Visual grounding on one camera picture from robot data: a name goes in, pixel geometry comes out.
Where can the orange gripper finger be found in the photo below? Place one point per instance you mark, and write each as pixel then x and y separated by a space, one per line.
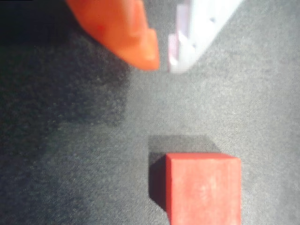
pixel 122 32

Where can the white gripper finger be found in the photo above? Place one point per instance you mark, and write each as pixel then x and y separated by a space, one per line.
pixel 199 28

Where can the red cube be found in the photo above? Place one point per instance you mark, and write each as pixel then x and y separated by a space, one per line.
pixel 206 187

